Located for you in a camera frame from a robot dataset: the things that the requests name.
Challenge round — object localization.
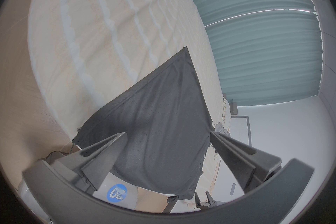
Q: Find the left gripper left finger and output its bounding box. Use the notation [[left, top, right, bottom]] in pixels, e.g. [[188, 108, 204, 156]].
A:
[[54, 132, 128, 192]]

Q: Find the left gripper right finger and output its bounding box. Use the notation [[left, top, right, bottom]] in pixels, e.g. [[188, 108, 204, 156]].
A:
[[210, 131, 282, 190]]

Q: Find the black T-shirt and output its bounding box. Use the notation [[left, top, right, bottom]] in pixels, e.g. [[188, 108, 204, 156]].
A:
[[72, 46, 214, 202]]

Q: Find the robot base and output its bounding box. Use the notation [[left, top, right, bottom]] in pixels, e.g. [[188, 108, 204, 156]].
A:
[[18, 151, 139, 218]]

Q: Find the white printed pillow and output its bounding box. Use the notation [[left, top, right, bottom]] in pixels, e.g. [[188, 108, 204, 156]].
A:
[[222, 96, 232, 129]]

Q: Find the grey bedside table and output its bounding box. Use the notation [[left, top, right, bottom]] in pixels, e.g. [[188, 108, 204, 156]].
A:
[[228, 98, 238, 115]]

